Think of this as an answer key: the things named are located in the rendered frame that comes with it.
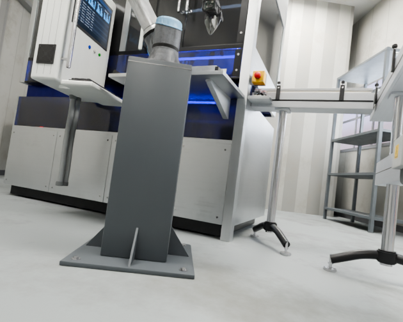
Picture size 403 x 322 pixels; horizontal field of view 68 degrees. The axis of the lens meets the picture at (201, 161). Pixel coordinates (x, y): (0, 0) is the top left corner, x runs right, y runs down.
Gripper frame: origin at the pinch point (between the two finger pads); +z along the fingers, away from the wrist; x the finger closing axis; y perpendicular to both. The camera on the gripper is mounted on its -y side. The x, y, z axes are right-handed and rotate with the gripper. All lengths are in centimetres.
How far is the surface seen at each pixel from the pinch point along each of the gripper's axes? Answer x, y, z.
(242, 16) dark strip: 3.6, -36.0, -28.7
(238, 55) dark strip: 3.9, -35.5, -3.7
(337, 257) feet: 69, -19, 103
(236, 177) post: 12, -36, 71
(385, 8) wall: 118, -366, -218
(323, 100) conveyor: 55, -46, 21
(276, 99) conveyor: 29, -45, 21
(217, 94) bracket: 2.5, -12.4, 28.3
